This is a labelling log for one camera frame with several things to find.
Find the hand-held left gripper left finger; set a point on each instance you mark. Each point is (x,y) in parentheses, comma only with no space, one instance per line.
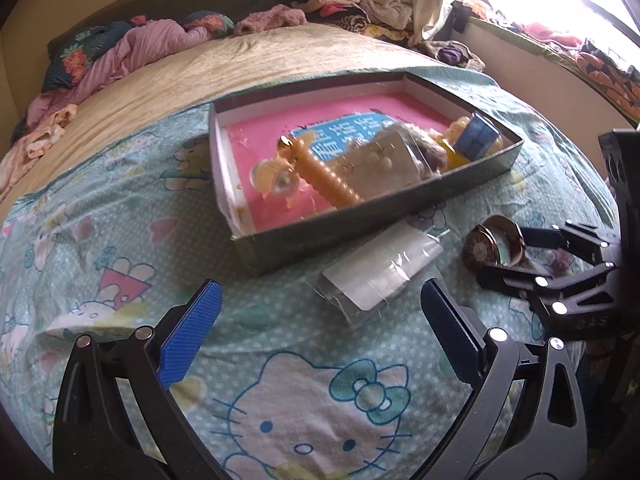
(192,330)

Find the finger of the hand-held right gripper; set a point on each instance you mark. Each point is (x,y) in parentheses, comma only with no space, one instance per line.
(575,237)
(520,280)

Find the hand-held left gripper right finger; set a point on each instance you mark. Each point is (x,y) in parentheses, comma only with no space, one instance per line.
(450,330)

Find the bronze wrist watch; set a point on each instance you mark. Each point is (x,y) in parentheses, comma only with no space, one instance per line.
(480,250)

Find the white card plastic packet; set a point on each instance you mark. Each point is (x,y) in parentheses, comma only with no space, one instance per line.
(380,265)

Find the shallow cardboard box tray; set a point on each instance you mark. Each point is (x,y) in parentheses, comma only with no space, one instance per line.
(280,255)

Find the small blue box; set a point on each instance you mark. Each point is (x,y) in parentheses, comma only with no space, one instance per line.
(477,140)

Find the black hair accessory plastic packet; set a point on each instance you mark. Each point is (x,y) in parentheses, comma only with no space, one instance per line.
(432,155)

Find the clear earring packet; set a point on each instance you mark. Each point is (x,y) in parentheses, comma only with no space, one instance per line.
(380,160)

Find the cartoon cat printed blanket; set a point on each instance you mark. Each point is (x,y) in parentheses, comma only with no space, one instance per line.
(150,240)

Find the orange floral cloth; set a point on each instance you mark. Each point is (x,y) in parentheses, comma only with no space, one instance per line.
(600,65)

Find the fabric bag of clothes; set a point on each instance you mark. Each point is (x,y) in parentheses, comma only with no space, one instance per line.
(450,52)

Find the cream crumpled clothes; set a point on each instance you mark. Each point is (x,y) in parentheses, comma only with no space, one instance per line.
(45,135)

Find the bed with beige sheet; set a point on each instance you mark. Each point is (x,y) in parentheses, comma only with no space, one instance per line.
(200,70)

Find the pink quilt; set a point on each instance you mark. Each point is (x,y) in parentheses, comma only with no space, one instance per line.
(130,50)

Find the dark floral pillow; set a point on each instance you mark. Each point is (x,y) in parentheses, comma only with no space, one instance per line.
(70,57)

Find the pink fluffy garment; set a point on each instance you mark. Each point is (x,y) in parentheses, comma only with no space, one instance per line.
(270,20)

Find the pile of mixed clothes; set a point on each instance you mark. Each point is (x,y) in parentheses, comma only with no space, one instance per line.
(360,0)

